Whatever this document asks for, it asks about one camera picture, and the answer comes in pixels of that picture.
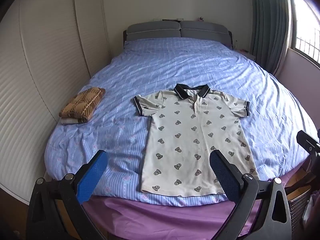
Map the white patterned polo shirt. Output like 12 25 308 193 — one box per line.
134 84 258 197

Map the blue striped floral duvet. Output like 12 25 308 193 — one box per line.
44 38 317 207

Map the dark wicker basket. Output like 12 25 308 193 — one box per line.
285 181 318 239

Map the purple bed sheet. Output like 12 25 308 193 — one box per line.
84 196 234 239

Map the window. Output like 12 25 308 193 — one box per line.
292 0 319 66

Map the green curtain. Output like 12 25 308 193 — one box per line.
251 0 292 75

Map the grey padded headboard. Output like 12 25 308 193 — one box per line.
123 20 233 49

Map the beige louvered wardrobe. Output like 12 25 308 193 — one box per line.
1 0 111 204

